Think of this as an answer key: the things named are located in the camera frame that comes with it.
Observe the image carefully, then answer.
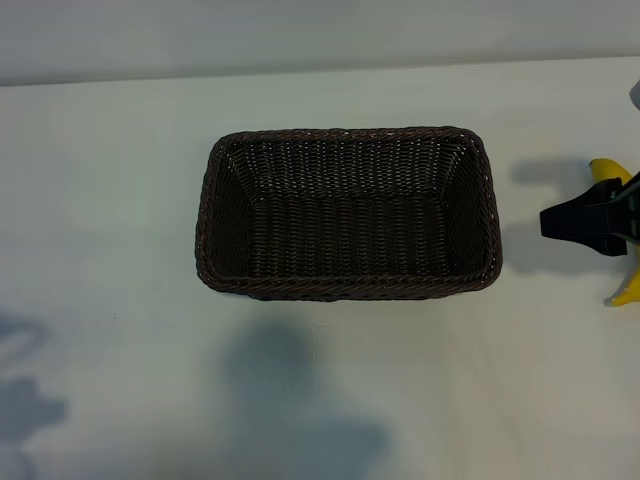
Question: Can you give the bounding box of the dark brown woven basket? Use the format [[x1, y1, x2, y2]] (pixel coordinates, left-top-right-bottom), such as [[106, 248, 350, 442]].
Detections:
[[193, 125, 504, 304]]

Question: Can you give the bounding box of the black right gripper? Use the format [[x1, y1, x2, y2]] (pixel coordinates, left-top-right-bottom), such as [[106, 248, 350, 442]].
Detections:
[[538, 171, 640, 257]]

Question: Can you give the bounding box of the yellow banana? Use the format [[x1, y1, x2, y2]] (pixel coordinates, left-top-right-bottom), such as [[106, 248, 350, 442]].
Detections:
[[587, 157, 640, 309]]

